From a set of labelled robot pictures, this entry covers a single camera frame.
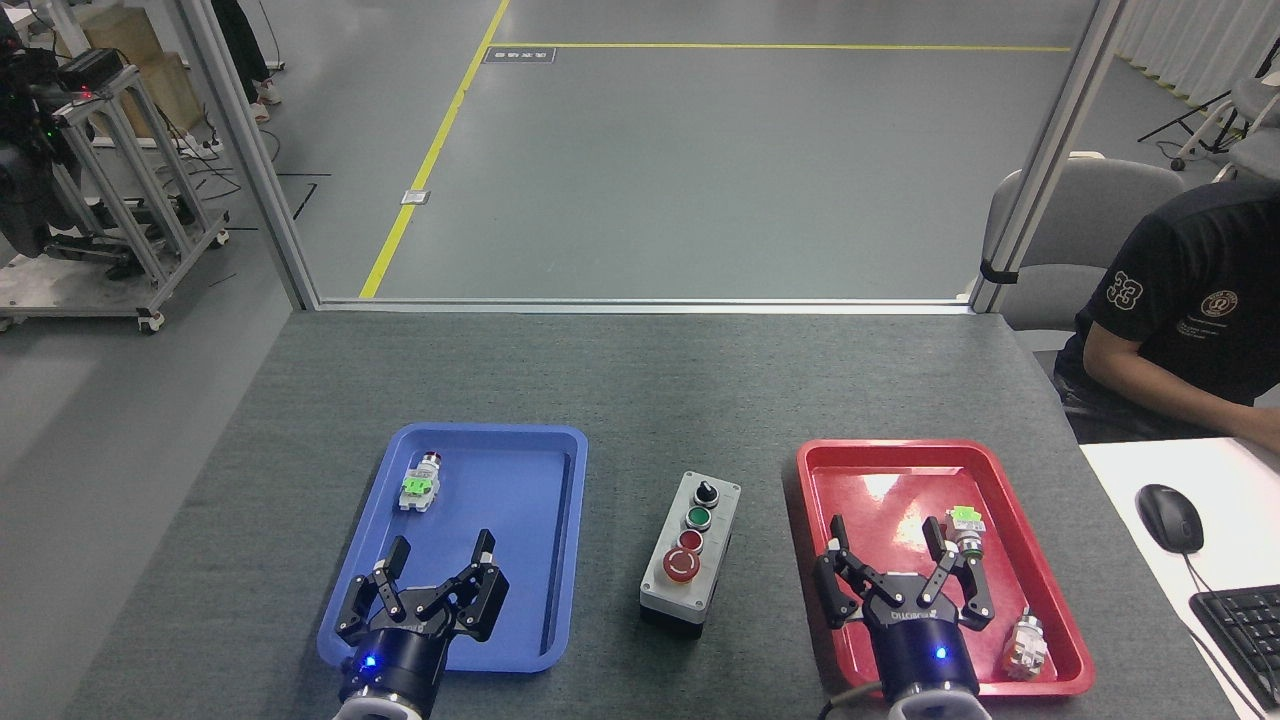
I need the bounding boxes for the push button with green block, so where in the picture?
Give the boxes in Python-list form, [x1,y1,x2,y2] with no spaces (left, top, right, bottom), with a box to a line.
[398,451,444,513]

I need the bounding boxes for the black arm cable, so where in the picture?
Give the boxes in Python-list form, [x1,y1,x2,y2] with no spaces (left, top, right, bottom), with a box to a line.
[817,683,888,720]

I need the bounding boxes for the blue plastic tray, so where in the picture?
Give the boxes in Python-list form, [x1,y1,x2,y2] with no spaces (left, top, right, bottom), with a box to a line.
[317,422,589,674]

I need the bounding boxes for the black tripod stand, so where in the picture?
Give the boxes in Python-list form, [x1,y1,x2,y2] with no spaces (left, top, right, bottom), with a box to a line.
[1137,38,1280,146]

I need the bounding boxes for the silver frame post with strap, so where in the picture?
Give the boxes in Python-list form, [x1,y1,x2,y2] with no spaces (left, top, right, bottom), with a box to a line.
[968,0,1132,315]

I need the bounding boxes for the white curtain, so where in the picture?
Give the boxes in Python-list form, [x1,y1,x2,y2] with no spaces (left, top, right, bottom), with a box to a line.
[1114,0,1280,111]

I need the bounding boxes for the standing person's legs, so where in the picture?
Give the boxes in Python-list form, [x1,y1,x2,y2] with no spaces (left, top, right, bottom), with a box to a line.
[210,0,285,125]

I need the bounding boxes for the black computer mouse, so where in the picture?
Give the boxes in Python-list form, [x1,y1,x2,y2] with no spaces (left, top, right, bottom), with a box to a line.
[1136,483,1206,555]

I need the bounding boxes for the aluminium frame cart on wheels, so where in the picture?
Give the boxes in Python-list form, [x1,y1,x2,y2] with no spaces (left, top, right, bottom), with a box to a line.
[0,62,232,336]

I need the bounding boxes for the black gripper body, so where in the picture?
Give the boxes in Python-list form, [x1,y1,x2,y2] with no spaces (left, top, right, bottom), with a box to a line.
[337,620,458,717]
[864,596,982,704]

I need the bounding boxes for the silver white push button switch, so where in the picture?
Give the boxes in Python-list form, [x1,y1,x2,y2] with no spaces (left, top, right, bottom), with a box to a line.
[1003,607,1050,682]

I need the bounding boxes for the grey chair on castors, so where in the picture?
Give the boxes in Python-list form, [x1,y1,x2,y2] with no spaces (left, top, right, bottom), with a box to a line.
[1170,75,1280,184]

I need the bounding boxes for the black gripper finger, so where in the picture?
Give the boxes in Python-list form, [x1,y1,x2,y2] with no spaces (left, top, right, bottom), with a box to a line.
[334,536,414,645]
[812,515,892,632]
[919,517,999,632]
[414,529,512,643]

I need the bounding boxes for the person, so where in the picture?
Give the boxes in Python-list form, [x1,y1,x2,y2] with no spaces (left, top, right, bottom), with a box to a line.
[1053,180,1280,457]

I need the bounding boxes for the green topped push button switch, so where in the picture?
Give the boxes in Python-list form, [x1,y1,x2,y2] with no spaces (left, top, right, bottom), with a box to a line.
[946,505,987,560]

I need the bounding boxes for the black machine on cart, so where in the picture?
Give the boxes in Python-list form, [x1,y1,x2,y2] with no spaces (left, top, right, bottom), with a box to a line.
[0,10,126,263]

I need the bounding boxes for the white desk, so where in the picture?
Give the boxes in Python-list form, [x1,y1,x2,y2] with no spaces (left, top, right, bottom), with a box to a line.
[1080,435,1280,720]

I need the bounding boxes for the grey office chair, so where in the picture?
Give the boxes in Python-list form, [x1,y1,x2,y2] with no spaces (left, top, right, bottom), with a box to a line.
[980,152,1187,332]

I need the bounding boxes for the grey control box with buttons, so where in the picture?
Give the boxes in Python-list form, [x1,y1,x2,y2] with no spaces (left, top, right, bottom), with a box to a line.
[639,470,743,641]

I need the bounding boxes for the cardboard box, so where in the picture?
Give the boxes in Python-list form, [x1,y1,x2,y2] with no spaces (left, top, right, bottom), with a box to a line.
[55,5,207,141]

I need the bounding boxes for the black floor cable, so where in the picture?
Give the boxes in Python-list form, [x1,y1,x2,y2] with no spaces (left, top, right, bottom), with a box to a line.
[185,125,333,227]

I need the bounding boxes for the red plastic tray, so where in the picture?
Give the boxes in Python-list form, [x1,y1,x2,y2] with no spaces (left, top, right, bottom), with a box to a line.
[796,438,1096,698]

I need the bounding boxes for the black mouse cable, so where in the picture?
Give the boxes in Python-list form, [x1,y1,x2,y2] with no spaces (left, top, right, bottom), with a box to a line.
[1185,550,1277,720]

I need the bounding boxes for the black keyboard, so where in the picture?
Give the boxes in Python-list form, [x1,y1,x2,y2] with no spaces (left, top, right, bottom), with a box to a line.
[1189,585,1280,713]

